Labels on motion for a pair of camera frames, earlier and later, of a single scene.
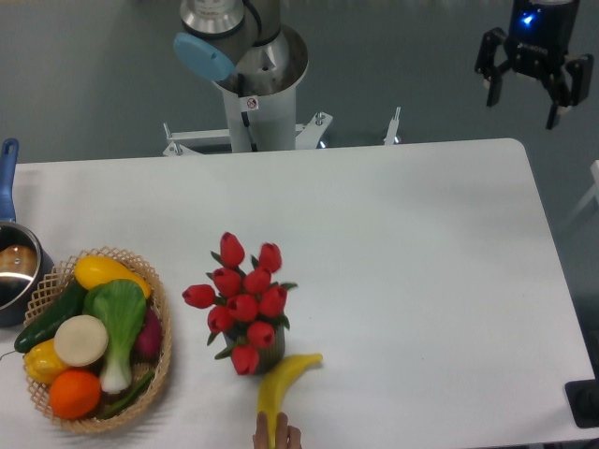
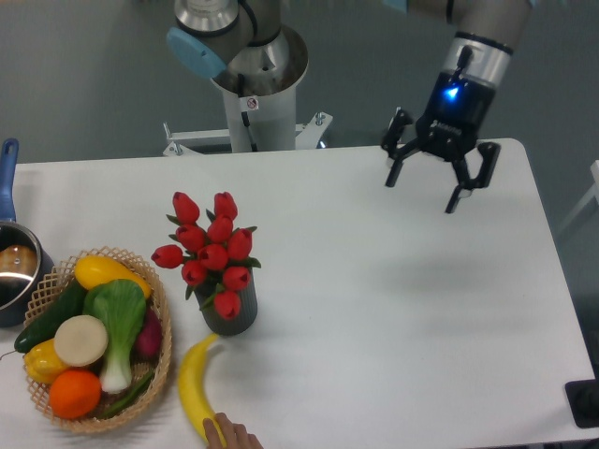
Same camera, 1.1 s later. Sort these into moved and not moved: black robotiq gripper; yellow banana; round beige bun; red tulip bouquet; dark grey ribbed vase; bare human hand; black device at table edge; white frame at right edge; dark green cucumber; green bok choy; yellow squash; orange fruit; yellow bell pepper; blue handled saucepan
Moved: red tulip bouquet; dark grey ribbed vase; bare human hand; yellow banana; black robotiq gripper
Not moved: round beige bun; white frame at right edge; yellow bell pepper; blue handled saucepan; orange fruit; black device at table edge; green bok choy; dark green cucumber; yellow squash
